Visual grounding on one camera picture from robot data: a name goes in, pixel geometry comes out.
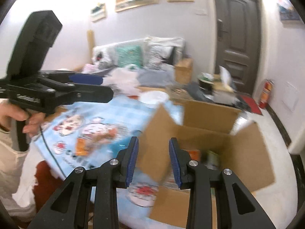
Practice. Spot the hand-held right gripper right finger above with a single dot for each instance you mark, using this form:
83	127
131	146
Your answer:
175	165

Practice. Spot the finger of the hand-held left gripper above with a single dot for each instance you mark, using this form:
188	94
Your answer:
95	95
85	79

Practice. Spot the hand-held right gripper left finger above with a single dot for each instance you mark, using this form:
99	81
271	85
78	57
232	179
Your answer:
133	164

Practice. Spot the clear snack packet orange top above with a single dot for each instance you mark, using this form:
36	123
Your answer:
193	155

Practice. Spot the small green snack packet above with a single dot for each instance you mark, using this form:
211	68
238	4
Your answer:
212	159

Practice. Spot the orange and white snack packet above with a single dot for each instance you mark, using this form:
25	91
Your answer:
82	146

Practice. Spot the person's left forearm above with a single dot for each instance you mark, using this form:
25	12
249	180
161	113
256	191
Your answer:
9	167

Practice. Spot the person's left hand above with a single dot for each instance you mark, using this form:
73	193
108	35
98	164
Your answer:
12	114

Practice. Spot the pink cloth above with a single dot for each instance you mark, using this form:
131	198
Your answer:
88	68

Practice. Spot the blue checkered printed tablecloth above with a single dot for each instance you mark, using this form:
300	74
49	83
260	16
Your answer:
102	114

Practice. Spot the black and white cushion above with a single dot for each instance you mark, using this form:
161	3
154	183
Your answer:
102	59

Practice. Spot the white printed plastic bag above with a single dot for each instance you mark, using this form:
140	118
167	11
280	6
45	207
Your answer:
124	80

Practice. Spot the beige rolled mat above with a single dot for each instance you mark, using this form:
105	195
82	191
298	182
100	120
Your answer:
90	45

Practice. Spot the teal tree cushion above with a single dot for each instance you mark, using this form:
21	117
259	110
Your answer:
128	56

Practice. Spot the white bowl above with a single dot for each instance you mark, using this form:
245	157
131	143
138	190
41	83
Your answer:
153	97

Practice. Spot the grey sofa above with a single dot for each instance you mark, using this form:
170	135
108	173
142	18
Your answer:
154	75

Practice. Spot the small framed painting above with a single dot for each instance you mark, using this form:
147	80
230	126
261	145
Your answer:
98	12

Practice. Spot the glass tray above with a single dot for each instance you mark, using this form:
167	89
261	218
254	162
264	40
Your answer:
178	93

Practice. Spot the white tree cushion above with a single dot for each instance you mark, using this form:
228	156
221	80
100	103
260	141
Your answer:
158	57

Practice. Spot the dark bag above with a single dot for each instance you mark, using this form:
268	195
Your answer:
197	93

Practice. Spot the small cardboard box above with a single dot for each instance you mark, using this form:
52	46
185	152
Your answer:
183	71

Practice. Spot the tissue box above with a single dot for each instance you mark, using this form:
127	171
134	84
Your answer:
224	83

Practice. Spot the red door mat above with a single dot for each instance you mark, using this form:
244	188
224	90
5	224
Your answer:
250	105

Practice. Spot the red fire extinguisher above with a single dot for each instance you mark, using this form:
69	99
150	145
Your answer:
265	95

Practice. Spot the dark brown door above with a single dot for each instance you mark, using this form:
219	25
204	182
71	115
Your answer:
238	40

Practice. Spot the framed mountain painting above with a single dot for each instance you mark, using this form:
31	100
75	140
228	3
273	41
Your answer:
288	10

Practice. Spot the white light switch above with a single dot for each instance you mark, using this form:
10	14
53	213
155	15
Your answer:
200	12

